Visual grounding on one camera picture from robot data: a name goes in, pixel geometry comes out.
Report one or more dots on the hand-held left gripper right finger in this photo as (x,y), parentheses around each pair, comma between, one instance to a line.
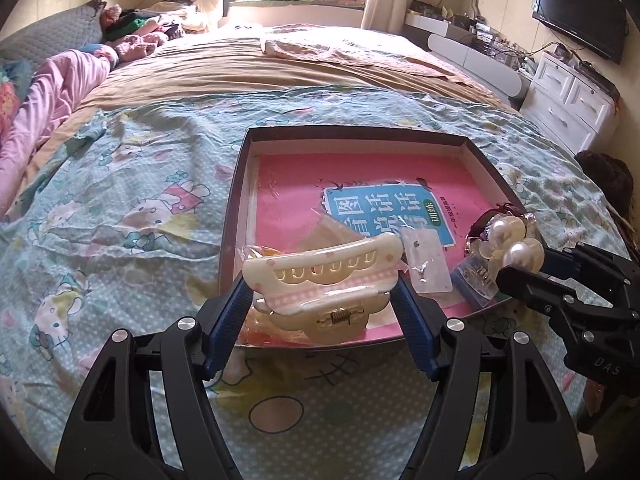
(412,320)

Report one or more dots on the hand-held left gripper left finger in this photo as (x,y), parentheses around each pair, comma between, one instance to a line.
(230,320)

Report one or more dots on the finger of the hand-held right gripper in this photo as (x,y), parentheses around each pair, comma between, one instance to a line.
(585,265)
(530,285)

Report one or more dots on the small clear jewelry packet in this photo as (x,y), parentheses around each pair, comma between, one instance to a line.
(475,280)

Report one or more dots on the earring card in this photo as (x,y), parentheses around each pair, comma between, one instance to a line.
(430,260)

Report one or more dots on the cream hair claw clip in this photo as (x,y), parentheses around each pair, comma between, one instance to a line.
(325,320)

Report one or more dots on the dark shallow cardboard box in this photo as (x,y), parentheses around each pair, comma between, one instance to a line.
(235,210)

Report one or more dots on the person's right hand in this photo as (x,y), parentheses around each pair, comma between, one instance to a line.
(595,397)

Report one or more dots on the dark brown basket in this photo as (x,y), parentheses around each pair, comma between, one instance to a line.
(605,175)

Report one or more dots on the white card pack in plastic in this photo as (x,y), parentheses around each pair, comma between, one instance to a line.
(325,227)

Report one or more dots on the pink book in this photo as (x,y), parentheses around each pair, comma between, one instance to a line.
(290,185)

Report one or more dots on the white drawer dresser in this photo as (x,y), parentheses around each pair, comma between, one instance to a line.
(555,90)

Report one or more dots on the teal cartoon printed bedsheet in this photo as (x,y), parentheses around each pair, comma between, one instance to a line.
(150,160)

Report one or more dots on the white padded bed footboard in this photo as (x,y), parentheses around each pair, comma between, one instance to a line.
(480,60)

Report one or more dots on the tan blanket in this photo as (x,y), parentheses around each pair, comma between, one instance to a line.
(225,70)

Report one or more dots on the black flat television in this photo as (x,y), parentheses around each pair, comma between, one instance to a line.
(580,10)

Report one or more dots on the light floral cloth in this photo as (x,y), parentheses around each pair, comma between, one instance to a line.
(325,52)

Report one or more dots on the white cluttered vanity table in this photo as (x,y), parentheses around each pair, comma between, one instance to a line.
(425,22)

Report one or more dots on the pink quilt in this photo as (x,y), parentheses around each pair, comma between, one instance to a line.
(50,95)

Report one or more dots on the pile of clothes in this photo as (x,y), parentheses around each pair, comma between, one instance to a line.
(145,25)

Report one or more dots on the dark blue printed pillow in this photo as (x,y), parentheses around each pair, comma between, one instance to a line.
(12,85)

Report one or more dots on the grey quilted pillow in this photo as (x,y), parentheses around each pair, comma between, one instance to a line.
(50,35)

